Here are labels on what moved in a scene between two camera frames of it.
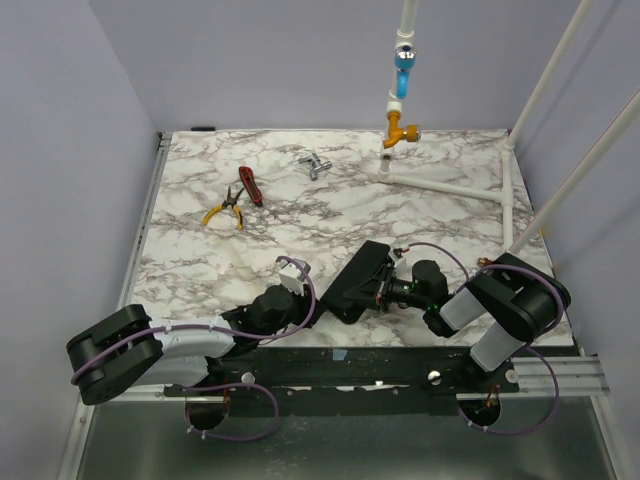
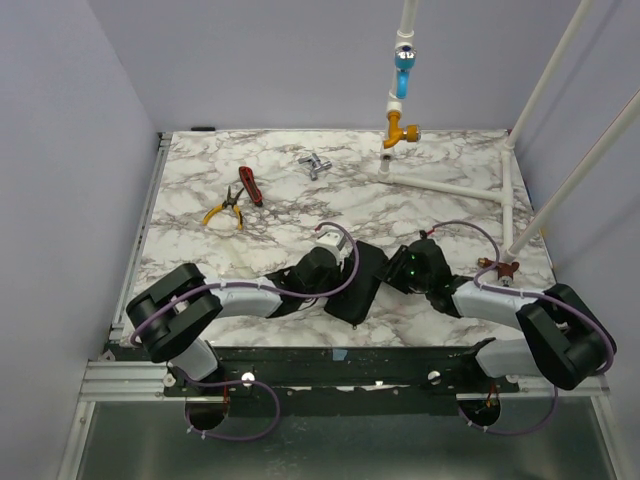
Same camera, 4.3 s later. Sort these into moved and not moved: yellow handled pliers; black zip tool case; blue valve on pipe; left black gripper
Moved: left black gripper
Not moved: yellow handled pliers; blue valve on pipe; black zip tool case
